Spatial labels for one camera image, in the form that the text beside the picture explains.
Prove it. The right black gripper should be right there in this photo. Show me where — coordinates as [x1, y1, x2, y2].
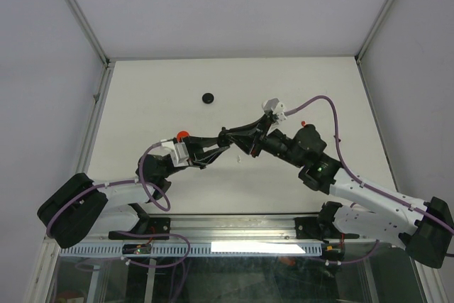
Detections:
[226, 114, 305, 169]

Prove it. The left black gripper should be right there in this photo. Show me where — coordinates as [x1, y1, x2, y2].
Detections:
[160, 136, 228, 179]

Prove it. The black earbud case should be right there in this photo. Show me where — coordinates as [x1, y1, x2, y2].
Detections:
[217, 127, 234, 148]
[201, 92, 215, 104]

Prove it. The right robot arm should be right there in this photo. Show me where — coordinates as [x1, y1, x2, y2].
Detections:
[218, 114, 453, 269]

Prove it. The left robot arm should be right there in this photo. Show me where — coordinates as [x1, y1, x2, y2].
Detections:
[37, 135, 231, 248]

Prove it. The orange earbud case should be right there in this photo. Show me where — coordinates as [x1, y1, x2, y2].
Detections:
[177, 131, 190, 140]

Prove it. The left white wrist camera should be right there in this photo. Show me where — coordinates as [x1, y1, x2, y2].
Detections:
[160, 140, 189, 167]

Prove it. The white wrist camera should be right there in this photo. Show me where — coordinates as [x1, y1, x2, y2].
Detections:
[160, 140, 189, 167]
[262, 98, 287, 126]

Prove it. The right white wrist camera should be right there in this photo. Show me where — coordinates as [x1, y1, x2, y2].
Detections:
[262, 98, 287, 126]

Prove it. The aluminium mounting rail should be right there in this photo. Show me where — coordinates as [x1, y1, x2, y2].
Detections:
[44, 213, 425, 246]

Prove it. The white slotted cable duct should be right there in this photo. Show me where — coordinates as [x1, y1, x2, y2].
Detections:
[60, 241, 322, 258]

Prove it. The left aluminium frame post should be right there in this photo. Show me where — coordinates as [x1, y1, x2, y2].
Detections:
[45, 0, 109, 66]

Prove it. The aluminium frame post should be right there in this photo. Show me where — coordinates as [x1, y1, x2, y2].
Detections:
[45, 0, 109, 66]
[355, 0, 418, 65]

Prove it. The right aluminium frame post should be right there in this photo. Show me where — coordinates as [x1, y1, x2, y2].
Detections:
[355, 0, 418, 65]

